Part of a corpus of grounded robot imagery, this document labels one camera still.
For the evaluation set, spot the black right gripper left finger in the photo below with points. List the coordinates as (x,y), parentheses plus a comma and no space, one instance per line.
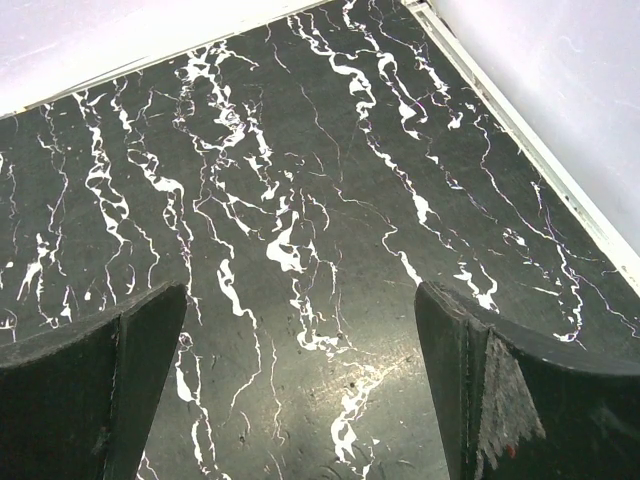
(78,402)

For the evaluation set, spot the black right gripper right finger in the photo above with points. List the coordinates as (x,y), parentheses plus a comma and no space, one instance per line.
(512,403)

